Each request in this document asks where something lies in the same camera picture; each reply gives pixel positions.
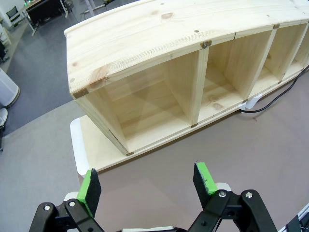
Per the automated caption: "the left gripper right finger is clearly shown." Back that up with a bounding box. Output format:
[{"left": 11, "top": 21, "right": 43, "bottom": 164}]
[{"left": 187, "top": 161, "right": 278, "bottom": 232}]

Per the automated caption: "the black mesh office chair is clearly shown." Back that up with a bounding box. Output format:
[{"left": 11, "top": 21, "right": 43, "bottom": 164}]
[{"left": 5, "top": 5, "right": 23, "bottom": 26}]

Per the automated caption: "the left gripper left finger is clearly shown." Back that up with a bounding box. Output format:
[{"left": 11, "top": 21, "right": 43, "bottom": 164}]
[{"left": 28, "top": 167, "right": 106, "bottom": 232}]

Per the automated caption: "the pine wooden four-compartment shelf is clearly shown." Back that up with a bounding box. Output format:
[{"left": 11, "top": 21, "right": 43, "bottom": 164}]
[{"left": 64, "top": 0, "right": 309, "bottom": 157}]

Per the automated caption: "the white cylindrical air purifier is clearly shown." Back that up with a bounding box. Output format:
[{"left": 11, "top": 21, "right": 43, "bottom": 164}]
[{"left": 0, "top": 67, "right": 20, "bottom": 109}]

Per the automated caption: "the black power cable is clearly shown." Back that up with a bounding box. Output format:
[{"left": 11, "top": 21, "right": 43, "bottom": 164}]
[{"left": 239, "top": 68, "right": 309, "bottom": 115}]

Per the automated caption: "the background desk with black panel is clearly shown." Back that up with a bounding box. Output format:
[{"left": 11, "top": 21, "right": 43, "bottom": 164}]
[{"left": 20, "top": 0, "right": 71, "bottom": 37}]

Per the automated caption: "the white round fan base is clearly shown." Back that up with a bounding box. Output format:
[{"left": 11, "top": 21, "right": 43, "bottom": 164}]
[{"left": 0, "top": 108, "right": 9, "bottom": 132}]

